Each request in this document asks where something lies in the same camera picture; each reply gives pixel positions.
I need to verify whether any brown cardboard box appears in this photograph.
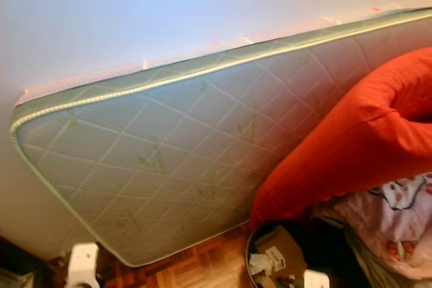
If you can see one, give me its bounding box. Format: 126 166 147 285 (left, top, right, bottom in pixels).
250 226 308 288

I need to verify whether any black round basket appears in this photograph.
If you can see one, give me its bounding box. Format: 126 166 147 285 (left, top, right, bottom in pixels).
246 221 365 288

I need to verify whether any large red fabric cushion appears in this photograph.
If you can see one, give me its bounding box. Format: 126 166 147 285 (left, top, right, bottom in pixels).
250 47 432 232

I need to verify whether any olive grey cloth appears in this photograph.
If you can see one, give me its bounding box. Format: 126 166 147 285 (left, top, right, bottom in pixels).
344 227 402 288

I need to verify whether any pink cartoon print blanket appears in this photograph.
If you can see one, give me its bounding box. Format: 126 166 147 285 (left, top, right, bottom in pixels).
310 173 432 281

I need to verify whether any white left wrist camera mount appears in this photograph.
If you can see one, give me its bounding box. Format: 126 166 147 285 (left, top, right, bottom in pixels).
66 242 100 288

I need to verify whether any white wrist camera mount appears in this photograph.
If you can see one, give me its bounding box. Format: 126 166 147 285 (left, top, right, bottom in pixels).
302 270 330 288
66 242 100 288

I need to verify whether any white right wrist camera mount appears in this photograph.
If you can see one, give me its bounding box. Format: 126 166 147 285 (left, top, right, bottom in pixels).
302 270 330 288

